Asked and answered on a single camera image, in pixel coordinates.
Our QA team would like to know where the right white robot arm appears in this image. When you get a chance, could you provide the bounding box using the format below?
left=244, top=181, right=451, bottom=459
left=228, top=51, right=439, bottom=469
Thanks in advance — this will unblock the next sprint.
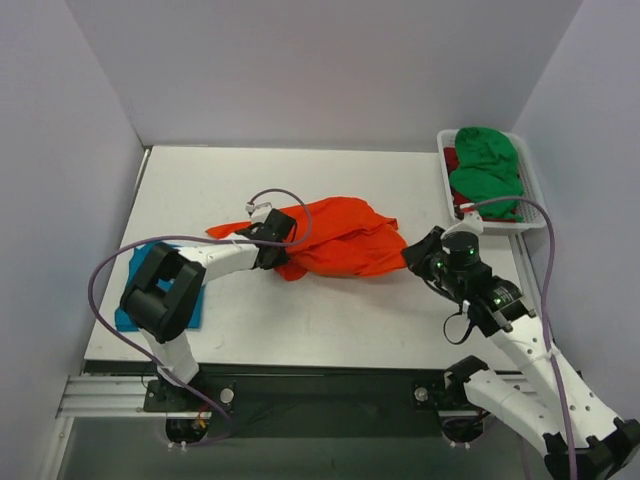
left=402, top=227, right=639, bottom=479

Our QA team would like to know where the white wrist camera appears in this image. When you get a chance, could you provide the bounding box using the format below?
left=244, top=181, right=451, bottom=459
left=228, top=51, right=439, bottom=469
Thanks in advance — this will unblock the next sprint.
left=444, top=210, right=484, bottom=236
left=245, top=202, right=273, bottom=224

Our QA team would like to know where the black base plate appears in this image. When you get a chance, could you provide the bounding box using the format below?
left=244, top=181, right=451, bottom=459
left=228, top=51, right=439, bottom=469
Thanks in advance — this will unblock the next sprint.
left=143, top=364, right=493, bottom=445

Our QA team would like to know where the white plastic basket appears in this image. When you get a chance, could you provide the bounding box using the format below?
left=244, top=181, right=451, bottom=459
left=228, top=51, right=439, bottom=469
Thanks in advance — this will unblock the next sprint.
left=437, top=129, right=545, bottom=235

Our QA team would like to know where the green t shirt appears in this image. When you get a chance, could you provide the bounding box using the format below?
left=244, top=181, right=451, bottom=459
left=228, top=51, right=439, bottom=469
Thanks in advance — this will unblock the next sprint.
left=449, top=127, right=524, bottom=203

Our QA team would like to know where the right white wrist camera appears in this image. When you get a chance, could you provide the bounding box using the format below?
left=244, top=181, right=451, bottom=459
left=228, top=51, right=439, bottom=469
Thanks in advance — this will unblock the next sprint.
left=444, top=210, right=484, bottom=236

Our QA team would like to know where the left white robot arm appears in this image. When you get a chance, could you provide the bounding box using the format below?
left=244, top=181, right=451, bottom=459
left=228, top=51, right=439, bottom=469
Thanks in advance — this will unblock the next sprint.
left=120, top=209, right=296, bottom=412

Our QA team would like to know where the orange t shirt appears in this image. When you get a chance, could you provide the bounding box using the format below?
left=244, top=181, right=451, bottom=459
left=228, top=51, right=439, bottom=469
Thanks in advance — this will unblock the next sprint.
left=205, top=196, right=410, bottom=282

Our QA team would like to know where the dark red t shirt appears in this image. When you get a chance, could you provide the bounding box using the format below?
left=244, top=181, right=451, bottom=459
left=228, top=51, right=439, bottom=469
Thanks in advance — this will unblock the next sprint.
left=444, top=147, right=471, bottom=211

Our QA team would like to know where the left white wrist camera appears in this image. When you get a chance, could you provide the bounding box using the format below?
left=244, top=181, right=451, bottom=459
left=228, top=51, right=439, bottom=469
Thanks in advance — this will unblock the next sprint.
left=245, top=202, right=273, bottom=224

